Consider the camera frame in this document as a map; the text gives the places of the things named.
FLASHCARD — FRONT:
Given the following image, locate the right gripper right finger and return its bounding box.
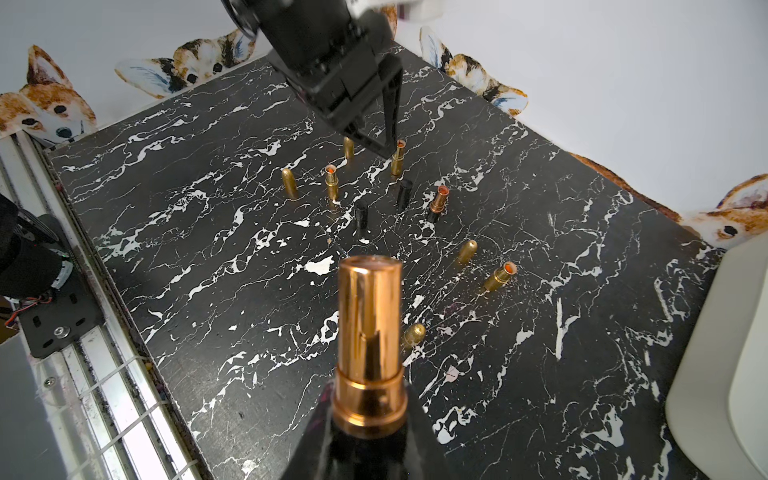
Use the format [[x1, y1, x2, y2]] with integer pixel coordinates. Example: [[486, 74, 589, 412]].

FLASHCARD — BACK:
[[404, 383, 455, 480]]

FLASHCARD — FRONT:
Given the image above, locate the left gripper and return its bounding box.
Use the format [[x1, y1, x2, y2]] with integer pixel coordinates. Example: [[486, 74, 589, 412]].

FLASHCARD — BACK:
[[266, 8, 403, 158]]

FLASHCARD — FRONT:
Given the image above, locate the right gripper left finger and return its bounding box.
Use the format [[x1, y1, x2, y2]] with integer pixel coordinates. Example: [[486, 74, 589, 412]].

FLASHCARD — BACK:
[[281, 383, 334, 480]]

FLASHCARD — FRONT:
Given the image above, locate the rose gold lipstick tube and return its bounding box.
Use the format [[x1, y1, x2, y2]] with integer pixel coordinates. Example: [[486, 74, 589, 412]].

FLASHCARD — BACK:
[[332, 255, 408, 439]]

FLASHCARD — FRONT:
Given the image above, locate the gold lipstick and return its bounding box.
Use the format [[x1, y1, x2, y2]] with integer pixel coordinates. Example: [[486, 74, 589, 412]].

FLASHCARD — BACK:
[[391, 140, 406, 177], [343, 137, 355, 161], [324, 164, 339, 202], [402, 323, 426, 350]]

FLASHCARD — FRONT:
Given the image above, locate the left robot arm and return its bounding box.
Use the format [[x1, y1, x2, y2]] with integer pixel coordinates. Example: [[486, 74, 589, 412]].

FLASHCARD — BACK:
[[223, 0, 403, 157]]

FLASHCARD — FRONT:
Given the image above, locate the black lipstick cap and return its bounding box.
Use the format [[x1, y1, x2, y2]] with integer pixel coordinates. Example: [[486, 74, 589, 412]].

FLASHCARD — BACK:
[[353, 200, 369, 235]]

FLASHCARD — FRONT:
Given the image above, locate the open copper lipstick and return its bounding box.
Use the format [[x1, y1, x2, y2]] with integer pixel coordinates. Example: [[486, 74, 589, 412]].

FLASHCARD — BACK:
[[426, 185, 450, 223]]

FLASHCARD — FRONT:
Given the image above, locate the gold cap far left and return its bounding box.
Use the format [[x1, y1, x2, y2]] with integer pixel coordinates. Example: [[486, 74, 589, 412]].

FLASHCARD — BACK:
[[281, 168, 299, 200]]

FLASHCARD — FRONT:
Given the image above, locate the cream rectangular tray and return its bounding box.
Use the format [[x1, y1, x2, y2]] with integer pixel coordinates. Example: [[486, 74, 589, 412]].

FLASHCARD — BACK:
[[665, 234, 767, 479]]

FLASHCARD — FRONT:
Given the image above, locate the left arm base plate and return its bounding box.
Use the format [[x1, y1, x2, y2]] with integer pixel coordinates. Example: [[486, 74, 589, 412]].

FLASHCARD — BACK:
[[14, 212, 106, 360]]

